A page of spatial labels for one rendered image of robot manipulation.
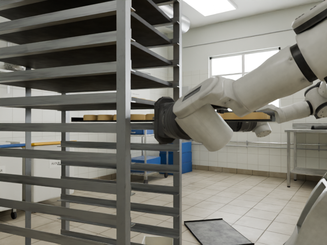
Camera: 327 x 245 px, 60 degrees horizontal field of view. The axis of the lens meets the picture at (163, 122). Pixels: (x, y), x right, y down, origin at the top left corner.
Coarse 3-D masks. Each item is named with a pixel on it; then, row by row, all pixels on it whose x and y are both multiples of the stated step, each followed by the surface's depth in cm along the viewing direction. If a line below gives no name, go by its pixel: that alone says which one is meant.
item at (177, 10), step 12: (180, 0) 121; (180, 12) 121; (180, 24) 121; (180, 36) 121; (180, 48) 121; (180, 60) 121; (180, 72) 121; (180, 84) 121; (180, 96) 121; (180, 144) 121; (180, 156) 121; (180, 168) 121; (180, 180) 121; (180, 192) 121; (180, 204) 121; (180, 216) 121; (180, 228) 120; (180, 240) 120
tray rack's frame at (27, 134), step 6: (30, 90) 126; (30, 114) 126; (66, 114) 144; (30, 120) 126; (66, 120) 144; (30, 132) 126; (66, 132) 144; (30, 138) 126; (66, 138) 144; (30, 144) 126; (66, 150) 144; (30, 162) 126; (30, 168) 126; (66, 168) 144; (30, 174) 126; (66, 174) 144; (30, 186) 126; (30, 192) 126; (66, 192) 144; (30, 198) 126; (66, 204) 144; (30, 216) 126; (30, 222) 126; (66, 222) 144; (30, 228) 126; (66, 228) 144; (30, 240) 126
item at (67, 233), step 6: (60, 234) 144; (66, 234) 143; (72, 234) 141; (78, 234) 140; (84, 234) 138; (90, 234) 137; (96, 240) 136; (102, 240) 134; (108, 240) 133; (114, 240) 132
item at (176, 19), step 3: (171, 18) 121; (174, 18) 121; (177, 18) 120; (174, 21) 118; (177, 21) 117; (156, 24) 121; (159, 24) 121; (162, 24) 121; (165, 24) 121; (168, 24) 121; (171, 24) 121; (174, 24) 121
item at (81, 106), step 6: (138, 102) 90; (144, 102) 94; (150, 102) 98; (30, 108) 124; (36, 108) 124; (42, 108) 124; (48, 108) 124; (54, 108) 124; (60, 108) 124; (66, 108) 124; (72, 108) 124; (78, 108) 124; (84, 108) 124; (90, 108) 124; (96, 108) 124; (102, 108) 124; (108, 108) 124; (114, 108) 124; (132, 108) 124
